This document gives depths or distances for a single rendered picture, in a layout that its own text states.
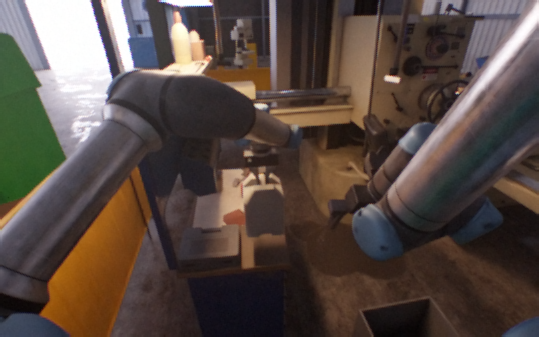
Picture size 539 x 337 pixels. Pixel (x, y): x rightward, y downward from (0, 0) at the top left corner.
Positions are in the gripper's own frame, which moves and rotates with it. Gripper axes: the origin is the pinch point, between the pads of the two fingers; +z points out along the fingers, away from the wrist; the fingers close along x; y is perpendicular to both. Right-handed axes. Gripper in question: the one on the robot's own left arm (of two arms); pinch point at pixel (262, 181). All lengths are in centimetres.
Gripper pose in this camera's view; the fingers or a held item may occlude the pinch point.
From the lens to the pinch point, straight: 108.3
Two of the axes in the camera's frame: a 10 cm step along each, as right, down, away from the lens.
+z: 0.2, 8.7, 4.9
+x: 9.9, -0.7, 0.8
